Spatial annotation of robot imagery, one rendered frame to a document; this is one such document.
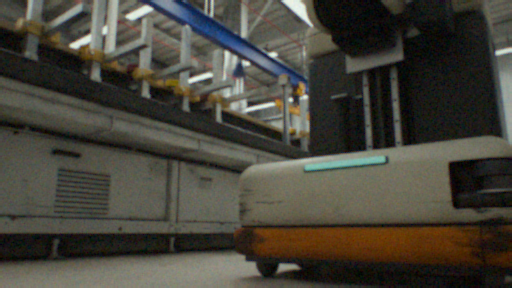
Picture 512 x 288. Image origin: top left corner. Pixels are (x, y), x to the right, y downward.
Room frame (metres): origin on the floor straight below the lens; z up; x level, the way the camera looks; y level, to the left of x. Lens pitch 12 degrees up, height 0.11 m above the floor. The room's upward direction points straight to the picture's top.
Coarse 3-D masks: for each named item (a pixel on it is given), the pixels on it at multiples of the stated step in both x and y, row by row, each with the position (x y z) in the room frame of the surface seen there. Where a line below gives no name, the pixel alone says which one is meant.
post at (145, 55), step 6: (144, 18) 1.68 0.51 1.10; (150, 18) 1.68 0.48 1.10; (144, 24) 1.68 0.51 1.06; (150, 24) 1.68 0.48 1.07; (144, 30) 1.67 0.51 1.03; (150, 30) 1.69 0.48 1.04; (144, 36) 1.67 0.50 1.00; (150, 36) 1.69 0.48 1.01; (150, 48) 1.69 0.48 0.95; (144, 54) 1.67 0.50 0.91; (150, 54) 1.69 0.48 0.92; (144, 60) 1.67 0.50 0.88; (150, 60) 1.69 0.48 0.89; (144, 66) 1.67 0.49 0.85; (138, 84) 1.68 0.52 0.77; (144, 84) 1.67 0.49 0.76; (138, 90) 1.68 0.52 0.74; (144, 90) 1.67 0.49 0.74
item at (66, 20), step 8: (80, 8) 1.14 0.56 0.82; (88, 8) 1.16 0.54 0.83; (64, 16) 1.20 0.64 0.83; (72, 16) 1.18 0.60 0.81; (80, 16) 1.17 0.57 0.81; (48, 24) 1.27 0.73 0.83; (56, 24) 1.23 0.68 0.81; (64, 24) 1.23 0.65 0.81; (72, 24) 1.23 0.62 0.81; (48, 32) 1.28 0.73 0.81; (56, 32) 1.28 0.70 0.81
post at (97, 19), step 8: (96, 0) 1.47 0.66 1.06; (104, 0) 1.49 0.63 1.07; (96, 8) 1.47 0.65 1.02; (104, 8) 1.49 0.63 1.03; (96, 16) 1.47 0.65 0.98; (104, 16) 1.49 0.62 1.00; (96, 24) 1.47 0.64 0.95; (96, 32) 1.47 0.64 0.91; (96, 40) 1.47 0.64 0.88; (96, 48) 1.47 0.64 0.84; (88, 64) 1.48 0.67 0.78; (96, 64) 1.48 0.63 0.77; (88, 72) 1.48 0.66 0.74; (96, 72) 1.48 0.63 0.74
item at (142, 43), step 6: (132, 42) 1.38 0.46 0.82; (138, 42) 1.36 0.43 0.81; (144, 42) 1.34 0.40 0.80; (150, 42) 1.36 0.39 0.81; (120, 48) 1.43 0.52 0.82; (126, 48) 1.40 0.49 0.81; (132, 48) 1.38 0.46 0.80; (138, 48) 1.38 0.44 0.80; (144, 48) 1.38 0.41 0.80; (108, 54) 1.48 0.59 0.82; (114, 54) 1.45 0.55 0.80; (120, 54) 1.43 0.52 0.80; (126, 54) 1.43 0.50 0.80; (108, 60) 1.49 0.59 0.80; (114, 60) 1.49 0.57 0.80; (84, 66) 1.58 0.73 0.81; (84, 72) 1.59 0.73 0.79
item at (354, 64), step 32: (320, 0) 0.89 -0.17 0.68; (352, 0) 0.85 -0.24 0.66; (416, 0) 0.87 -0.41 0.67; (448, 0) 0.88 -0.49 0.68; (352, 32) 0.90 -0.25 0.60; (384, 32) 0.90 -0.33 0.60; (416, 32) 0.94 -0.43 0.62; (448, 32) 0.91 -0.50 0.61; (352, 64) 1.05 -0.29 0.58; (384, 64) 0.99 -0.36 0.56
